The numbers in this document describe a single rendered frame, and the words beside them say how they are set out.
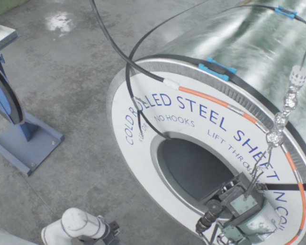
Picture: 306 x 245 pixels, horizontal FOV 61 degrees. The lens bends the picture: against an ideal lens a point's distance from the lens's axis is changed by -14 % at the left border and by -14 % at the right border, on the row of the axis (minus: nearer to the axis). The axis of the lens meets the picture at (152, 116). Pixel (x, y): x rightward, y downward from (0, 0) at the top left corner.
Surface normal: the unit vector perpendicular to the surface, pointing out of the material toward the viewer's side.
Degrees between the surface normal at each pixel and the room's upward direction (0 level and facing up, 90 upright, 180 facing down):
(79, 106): 0
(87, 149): 0
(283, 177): 90
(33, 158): 0
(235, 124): 90
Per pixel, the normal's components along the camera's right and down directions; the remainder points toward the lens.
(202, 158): 0.40, -0.32
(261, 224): -0.18, -0.04
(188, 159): 0.54, -0.12
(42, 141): -0.01, -0.69
